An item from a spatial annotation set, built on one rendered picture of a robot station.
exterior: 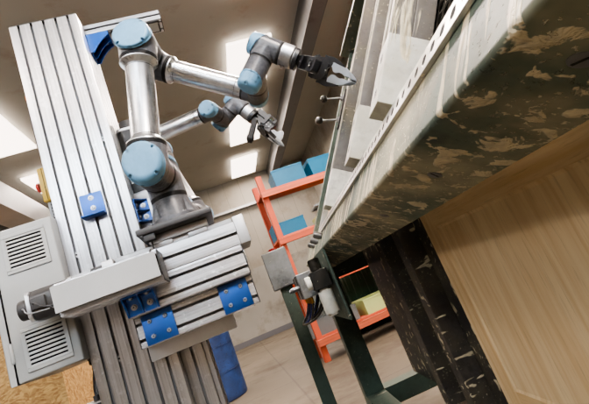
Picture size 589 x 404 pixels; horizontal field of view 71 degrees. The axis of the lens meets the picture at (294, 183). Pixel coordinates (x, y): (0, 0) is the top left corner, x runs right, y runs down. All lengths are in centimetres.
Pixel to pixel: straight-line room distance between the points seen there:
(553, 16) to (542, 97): 9
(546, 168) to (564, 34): 42
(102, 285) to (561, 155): 103
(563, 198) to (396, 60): 32
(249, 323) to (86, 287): 906
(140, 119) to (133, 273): 45
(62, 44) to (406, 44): 148
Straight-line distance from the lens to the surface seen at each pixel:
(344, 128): 139
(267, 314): 1020
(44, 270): 153
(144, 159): 123
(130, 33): 143
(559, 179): 71
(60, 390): 298
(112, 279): 118
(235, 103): 199
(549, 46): 32
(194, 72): 149
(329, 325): 431
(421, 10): 75
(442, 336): 131
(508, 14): 32
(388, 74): 67
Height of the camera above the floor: 71
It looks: 14 degrees up
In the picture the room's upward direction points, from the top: 22 degrees counter-clockwise
